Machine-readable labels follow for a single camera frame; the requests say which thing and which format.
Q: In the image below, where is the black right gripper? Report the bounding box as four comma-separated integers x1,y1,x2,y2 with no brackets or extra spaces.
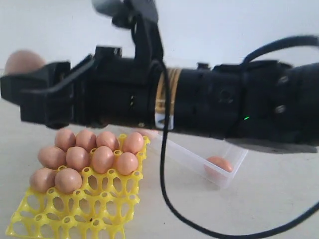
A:
0,47,162,129

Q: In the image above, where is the brown egg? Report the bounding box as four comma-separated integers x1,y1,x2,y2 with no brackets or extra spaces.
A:
66,146,90,172
54,128,76,151
4,50,45,75
55,168,82,194
115,152,138,176
91,146,115,174
29,168,56,193
96,131,119,151
37,146,66,169
75,129,96,152
136,129,158,138

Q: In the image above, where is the brown egg speckled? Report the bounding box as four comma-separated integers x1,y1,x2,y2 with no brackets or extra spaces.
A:
122,132,144,154

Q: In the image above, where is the yellow plastic egg tray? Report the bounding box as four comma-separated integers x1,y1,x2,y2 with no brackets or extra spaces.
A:
6,136,150,239

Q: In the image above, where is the clear plastic container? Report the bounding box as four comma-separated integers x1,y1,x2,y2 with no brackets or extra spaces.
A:
119,128,249,190

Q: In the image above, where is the brown egg corner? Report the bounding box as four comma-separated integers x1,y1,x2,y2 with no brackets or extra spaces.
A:
204,156,233,178

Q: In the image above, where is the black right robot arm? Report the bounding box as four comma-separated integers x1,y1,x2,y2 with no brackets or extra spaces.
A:
0,47,319,145

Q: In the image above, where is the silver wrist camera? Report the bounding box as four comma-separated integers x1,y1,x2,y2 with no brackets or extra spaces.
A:
91,0,159,29

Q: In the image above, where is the black cable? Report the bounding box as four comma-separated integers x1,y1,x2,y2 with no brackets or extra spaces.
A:
149,34,319,239

